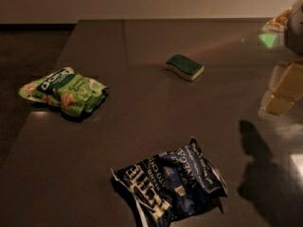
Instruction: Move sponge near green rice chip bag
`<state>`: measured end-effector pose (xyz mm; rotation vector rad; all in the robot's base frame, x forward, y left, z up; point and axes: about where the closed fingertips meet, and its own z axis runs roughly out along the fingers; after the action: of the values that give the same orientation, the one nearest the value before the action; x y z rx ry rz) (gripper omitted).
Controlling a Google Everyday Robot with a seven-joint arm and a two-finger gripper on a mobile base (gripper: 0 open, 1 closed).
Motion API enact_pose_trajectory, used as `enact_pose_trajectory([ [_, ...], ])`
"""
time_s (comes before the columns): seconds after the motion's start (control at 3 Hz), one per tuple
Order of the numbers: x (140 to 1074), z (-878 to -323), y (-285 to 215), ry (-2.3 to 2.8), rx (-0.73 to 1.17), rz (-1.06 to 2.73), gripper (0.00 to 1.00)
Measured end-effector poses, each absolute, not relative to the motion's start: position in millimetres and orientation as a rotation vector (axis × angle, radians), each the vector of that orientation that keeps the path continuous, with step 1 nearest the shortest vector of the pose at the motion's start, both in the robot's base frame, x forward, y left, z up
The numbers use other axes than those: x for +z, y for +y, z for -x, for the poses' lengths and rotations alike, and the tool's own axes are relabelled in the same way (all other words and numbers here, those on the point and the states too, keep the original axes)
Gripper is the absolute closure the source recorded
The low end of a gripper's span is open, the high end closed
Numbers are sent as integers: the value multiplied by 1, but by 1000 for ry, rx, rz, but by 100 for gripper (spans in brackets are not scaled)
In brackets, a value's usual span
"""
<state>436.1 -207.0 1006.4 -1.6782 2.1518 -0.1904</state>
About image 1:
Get green rice chip bag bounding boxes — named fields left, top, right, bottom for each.
left=19, top=67, right=108, bottom=118

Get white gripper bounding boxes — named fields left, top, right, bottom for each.
left=269, top=0, right=303, bottom=101

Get blue kettle chip bag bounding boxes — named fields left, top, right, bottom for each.
left=112, top=138, right=227, bottom=227

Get green and yellow sponge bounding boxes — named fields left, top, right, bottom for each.
left=165, top=54, right=205, bottom=81

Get orange snack bag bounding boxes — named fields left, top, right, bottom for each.
left=262, top=8, right=291, bottom=34

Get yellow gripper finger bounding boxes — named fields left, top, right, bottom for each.
left=260, top=91, right=294, bottom=115

